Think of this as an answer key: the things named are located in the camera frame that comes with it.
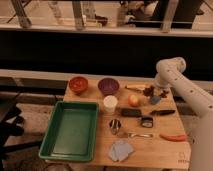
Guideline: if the dark grape bunch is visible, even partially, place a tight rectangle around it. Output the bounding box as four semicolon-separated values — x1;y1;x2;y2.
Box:
143;86;155;96

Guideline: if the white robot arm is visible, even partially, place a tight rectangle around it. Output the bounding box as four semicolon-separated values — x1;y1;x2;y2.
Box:
154;57;213;171

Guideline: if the white plastic cup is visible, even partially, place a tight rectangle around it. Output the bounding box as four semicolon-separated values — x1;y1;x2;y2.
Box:
103;95;118;113

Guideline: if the metal cup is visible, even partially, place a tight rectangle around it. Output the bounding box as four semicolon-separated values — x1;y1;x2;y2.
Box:
109;119;121;135

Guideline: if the banana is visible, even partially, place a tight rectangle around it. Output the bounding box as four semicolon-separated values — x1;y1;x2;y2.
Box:
125;85;147;91

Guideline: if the apple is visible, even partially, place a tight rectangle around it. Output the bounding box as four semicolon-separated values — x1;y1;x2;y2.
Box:
128;95;140;107

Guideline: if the small black box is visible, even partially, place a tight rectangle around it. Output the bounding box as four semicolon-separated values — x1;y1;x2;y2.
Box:
140;116;153;128

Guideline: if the black rectangular block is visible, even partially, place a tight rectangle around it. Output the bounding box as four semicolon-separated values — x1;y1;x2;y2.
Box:
121;108;141;117

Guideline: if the red chili pepper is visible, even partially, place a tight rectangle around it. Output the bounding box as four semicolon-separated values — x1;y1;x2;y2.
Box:
159;134;187;142

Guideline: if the purple bowl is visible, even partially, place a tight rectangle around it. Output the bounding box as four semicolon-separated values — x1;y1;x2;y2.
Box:
98;78;120;96

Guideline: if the blue cloth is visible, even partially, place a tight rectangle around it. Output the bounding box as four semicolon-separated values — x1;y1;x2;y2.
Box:
108;140;134;162

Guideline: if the red bowl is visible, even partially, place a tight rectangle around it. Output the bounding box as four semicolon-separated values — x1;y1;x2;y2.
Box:
69;76;88;94

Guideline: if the green plastic tray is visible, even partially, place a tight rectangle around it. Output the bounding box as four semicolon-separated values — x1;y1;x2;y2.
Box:
39;101;99;162

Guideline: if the black chair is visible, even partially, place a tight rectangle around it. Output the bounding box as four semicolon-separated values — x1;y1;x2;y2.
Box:
0;99;41;171

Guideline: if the black handled knife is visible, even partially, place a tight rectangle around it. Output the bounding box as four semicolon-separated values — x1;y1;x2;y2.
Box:
150;110;175;116

